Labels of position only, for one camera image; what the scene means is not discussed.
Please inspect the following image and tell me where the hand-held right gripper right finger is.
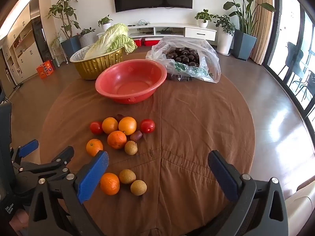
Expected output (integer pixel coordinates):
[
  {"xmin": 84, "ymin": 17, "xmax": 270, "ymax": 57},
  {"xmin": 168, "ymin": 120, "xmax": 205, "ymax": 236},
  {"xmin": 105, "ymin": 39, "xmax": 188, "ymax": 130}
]
[{"xmin": 204, "ymin": 149, "xmax": 289, "ymax": 236}]

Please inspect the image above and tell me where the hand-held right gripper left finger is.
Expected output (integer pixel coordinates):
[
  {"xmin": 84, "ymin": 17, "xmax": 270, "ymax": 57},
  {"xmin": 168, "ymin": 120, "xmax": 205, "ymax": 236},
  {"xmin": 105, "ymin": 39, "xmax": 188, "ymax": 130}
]
[{"xmin": 27, "ymin": 150, "xmax": 110, "ymax": 236}]

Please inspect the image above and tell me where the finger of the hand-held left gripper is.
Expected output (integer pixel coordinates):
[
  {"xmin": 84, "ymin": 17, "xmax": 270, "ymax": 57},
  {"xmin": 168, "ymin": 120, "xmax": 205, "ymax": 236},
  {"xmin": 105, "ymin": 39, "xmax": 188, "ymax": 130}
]
[
  {"xmin": 12, "ymin": 146, "xmax": 75, "ymax": 186},
  {"xmin": 11, "ymin": 139, "xmax": 39, "ymax": 164}
]

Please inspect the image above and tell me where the orange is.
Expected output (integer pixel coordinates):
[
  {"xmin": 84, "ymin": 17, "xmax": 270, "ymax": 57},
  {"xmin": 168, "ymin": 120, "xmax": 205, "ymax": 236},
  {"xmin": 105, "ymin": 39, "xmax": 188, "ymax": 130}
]
[
  {"xmin": 100, "ymin": 173, "xmax": 120, "ymax": 195},
  {"xmin": 118, "ymin": 116, "xmax": 137, "ymax": 136},
  {"xmin": 107, "ymin": 130, "xmax": 127, "ymax": 149},
  {"xmin": 86, "ymin": 139, "xmax": 103, "ymax": 157},
  {"xmin": 102, "ymin": 117, "xmax": 119, "ymax": 134}
]

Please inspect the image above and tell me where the brown longan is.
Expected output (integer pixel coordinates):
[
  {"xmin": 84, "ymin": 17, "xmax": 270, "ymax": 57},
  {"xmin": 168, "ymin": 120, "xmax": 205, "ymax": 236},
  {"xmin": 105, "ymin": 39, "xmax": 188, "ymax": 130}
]
[
  {"xmin": 119, "ymin": 169, "xmax": 136, "ymax": 184},
  {"xmin": 130, "ymin": 180, "xmax": 147, "ymax": 196},
  {"xmin": 124, "ymin": 141, "xmax": 138, "ymax": 155}
]

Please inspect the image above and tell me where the red tomato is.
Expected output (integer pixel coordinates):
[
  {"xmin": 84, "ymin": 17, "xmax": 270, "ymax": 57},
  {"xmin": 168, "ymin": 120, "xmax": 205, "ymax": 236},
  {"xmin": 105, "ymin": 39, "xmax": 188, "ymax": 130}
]
[
  {"xmin": 90, "ymin": 121, "xmax": 103, "ymax": 135},
  {"xmin": 140, "ymin": 119, "xmax": 155, "ymax": 134}
]

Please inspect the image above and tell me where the red plastic basin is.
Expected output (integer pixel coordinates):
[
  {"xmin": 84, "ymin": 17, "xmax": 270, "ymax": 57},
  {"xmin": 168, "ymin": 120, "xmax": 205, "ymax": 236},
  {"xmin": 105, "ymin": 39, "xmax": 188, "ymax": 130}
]
[{"xmin": 95, "ymin": 59, "xmax": 168, "ymax": 104}]

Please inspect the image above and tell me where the person's left hand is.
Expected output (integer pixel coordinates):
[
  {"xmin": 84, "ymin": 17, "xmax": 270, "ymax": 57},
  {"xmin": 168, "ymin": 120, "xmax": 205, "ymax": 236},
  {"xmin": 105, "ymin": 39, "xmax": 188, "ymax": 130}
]
[{"xmin": 10, "ymin": 210, "xmax": 29, "ymax": 234}]

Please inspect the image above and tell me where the small dark red date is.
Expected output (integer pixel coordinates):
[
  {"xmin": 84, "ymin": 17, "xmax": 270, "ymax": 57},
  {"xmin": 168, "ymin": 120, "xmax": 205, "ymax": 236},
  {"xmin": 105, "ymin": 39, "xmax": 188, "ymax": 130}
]
[{"xmin": 130, "ymin": 130, "xmax": 143, "ymax": 142}]

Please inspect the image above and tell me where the orange cardboard box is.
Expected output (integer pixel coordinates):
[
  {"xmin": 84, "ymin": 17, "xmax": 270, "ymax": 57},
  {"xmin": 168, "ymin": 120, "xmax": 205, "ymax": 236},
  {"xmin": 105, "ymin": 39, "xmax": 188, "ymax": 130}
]
[{"xmin": 36, "ymin": 59, "xmax": 55, "ymax": 79}]

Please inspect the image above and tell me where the beige chair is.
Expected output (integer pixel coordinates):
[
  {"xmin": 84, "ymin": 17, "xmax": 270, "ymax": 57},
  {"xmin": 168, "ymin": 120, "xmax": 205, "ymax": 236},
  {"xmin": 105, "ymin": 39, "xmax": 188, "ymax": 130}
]
[{"xmin": 284, "ymin": 174, "xmax": 315, "ymax": 236}]

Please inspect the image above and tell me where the gold foil bowl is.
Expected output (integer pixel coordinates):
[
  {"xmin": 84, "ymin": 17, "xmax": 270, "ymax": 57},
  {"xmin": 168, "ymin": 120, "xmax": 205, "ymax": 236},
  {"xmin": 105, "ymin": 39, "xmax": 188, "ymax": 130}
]
[{"xmin": 69, "ymin": 46, "xmax": 125, "ymax": 80}]

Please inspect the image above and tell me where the clear plastic bag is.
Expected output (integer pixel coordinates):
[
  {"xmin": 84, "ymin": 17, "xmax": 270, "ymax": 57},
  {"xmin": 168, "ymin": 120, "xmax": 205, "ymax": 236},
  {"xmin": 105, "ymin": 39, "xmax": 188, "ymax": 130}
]
[{"xmin": 146, "ymin": 36, "xmax": 221, "ymax": 83}]

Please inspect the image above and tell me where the plant in ribbed white planter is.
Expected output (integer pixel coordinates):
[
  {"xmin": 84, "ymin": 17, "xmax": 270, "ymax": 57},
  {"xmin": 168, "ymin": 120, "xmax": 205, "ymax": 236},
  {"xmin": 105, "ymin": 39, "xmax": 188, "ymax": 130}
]
[{"xmin": 79, "ymin": 27, "xmax": 96, "ymax": 48}]

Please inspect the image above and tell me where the dark outdoor chair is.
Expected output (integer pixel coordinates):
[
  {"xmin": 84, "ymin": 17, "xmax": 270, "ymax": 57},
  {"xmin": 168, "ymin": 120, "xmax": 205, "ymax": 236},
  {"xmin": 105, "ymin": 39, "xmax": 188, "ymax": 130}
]
[
  {"xmin": 295, "ymin": 70, "xmax": 315, "ymax": 104},
  {"xmin": 278, "ymin": 42, "xmax": 304, "ymax": 84}
]

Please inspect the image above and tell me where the napa cabbage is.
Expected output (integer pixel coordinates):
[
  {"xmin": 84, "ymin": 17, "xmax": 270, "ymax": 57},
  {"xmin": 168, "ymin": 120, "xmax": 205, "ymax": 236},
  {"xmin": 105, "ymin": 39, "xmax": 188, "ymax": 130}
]
[{"xmin": 84, "ymin": 23, "xmax": 138, "ymax": 60}]

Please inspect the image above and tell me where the pile of dark chestnuts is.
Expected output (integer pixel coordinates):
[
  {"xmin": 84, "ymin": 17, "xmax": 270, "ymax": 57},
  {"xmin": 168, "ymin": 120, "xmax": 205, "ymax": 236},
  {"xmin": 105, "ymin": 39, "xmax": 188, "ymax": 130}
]
[{"xmin": 165, "ymin": 47, "xmax": 200, "ymax": 67}]

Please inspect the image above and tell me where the large-leaf plant in dark planter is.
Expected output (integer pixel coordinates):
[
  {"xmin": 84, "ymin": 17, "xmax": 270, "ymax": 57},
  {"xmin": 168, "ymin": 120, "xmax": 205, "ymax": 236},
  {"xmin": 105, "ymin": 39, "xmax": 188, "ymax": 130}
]
[{"xmin": 212, "ymin": 0, "xmax": 276, "ymax": 61}]

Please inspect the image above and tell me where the tall plant in grey planter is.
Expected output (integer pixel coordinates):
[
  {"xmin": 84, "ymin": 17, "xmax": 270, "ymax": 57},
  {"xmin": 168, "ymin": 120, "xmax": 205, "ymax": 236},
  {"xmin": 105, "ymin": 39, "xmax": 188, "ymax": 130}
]
[{"xmin": 45, "ymin": 0, "xmax": 82, "ymax": 58}]

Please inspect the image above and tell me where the bushy plant in white planter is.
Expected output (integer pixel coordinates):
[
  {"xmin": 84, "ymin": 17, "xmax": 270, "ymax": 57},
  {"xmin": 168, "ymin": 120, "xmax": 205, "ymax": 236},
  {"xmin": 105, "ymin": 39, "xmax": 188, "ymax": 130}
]
[{"xmin": 213, "ymin": 14, "xmax": 236, "ymax": 56}]

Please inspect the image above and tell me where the small plant in white pot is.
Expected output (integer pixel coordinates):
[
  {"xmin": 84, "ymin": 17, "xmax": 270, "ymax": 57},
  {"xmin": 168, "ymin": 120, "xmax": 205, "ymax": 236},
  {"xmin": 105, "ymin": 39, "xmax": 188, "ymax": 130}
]
[{"xmin": 98, "ymin": 15, "xmax": 113, "ymax": 32}]

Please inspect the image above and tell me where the white television stand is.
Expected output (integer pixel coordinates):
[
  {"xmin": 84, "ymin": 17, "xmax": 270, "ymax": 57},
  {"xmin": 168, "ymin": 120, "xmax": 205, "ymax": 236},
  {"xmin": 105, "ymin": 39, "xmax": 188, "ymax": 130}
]
[{"xmin": 97, "ymin": 23, "xmax": 218, "ymax": 47}]

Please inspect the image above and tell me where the beige curtain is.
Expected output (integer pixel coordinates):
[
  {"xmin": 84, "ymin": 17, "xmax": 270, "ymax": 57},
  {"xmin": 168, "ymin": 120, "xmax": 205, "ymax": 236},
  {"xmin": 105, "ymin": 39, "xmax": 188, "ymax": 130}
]
[{"xmin": 250, "ymin": 0, "xmax": 275, "ymax": 65}]

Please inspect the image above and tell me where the leafy plant in white pot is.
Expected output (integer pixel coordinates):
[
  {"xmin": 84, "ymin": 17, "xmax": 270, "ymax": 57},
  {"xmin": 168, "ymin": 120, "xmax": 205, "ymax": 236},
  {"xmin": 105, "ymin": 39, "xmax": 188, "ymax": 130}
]
[{"xmin": 195, "ymin": 9, "xmax": 212, "ymax": 28}]

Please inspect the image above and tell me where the white wire rack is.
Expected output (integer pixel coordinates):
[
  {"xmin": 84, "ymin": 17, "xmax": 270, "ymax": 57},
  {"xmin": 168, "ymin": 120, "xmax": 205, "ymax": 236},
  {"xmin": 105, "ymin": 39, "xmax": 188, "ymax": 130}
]
[{"xmin": 52, "ymin": 47, "xmax": 68, "ymax": 67}]

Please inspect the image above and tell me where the white wall cabinet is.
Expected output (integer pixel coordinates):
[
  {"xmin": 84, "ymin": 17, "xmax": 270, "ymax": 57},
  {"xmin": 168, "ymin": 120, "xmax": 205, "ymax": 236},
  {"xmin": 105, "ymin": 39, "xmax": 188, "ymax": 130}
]
[{"xmin": 0, "ymin": 2, "xmax": 46, "ymax": 86}]

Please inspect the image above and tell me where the black sliding door frame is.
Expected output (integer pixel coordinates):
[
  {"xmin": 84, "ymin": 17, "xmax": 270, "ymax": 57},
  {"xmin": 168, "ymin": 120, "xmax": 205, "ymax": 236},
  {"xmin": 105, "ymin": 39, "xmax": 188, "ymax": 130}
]
[{"xmin": 262, "ymin": 0, "xmax": 315, "ymax": 122}]

